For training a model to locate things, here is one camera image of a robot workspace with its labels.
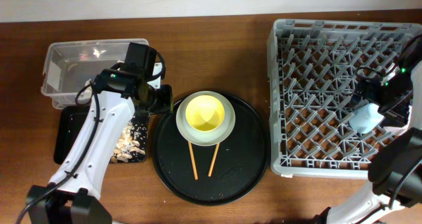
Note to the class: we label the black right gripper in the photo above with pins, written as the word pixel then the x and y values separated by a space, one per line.
pixel 370 87

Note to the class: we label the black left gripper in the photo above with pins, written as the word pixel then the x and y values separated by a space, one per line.
pixel 166 104

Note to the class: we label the blue cup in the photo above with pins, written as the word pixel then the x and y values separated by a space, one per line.
pixel 366 118

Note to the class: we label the yellow bowl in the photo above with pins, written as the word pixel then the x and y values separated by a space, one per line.
pixel 205 113

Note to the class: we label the grey plate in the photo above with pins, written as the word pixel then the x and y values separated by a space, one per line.
pixel 206 138

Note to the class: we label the food scraps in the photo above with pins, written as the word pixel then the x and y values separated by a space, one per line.
pixel 131 146

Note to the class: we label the pink cup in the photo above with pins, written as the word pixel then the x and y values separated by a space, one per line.
pixel 399 130

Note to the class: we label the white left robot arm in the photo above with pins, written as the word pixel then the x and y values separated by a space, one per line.
pixel 73 193

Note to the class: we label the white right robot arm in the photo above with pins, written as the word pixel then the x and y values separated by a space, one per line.
pixel 394 175

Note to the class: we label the grey dishwasher rack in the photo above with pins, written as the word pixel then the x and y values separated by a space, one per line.
pixel 313 67

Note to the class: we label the clear plastic waste bin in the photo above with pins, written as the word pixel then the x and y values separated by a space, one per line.
pixel 70 65

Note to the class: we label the left wooden chopstick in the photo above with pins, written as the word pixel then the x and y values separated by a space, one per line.
pixel 192 156

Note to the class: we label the wooden chopstick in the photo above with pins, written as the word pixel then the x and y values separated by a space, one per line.
pixel 213 160
pixel 192 156

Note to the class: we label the right wooden chopstick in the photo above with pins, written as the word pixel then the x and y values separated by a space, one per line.
pixel 213 160

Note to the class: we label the black rectangular tray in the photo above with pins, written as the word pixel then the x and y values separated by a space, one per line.
pixel 71 122

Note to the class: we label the round black serving tray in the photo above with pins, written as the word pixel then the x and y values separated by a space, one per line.
pixel 240 164

